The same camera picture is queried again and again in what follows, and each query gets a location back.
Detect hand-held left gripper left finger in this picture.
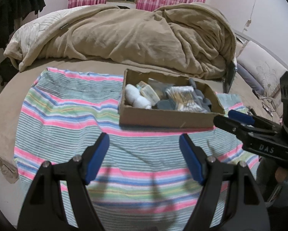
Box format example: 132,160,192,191
17,132,110,231

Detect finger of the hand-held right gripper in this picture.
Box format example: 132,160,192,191
213,115,250,140
229,110,279,131

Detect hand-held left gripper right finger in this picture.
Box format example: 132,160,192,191
179,133,271,231

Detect grey fuzzy sock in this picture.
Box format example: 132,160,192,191
188,78,212,113
155,99,176,110

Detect cardboard box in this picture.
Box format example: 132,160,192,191
119,69,226,129

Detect clear bag of cotton swabs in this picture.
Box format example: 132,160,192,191
165,86,200,112

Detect white sock pair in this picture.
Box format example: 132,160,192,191
124,84,152,110

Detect person's right hand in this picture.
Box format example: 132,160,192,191
276,167,288,182

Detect eyeglasses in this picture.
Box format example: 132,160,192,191
252,90,280,116

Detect grey pillow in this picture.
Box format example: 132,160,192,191
235,63,265,95

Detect striped multicolour cloth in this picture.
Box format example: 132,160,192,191
13,67,259,231

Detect white patterned pillow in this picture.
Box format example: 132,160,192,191
237,41,288,97

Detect grey bed headboard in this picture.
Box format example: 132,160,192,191
233,29,288,74

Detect bed with brown sheet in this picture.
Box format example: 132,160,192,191
0,5,288,186

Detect black cloth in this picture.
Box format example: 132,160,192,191
0,58,19,86

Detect beige blanket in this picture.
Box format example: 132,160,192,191
3,2,237,80

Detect hanging black clothes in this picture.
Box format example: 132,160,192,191
0,0,47,56

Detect white wall cable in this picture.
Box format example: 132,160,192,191
244,0,259,30

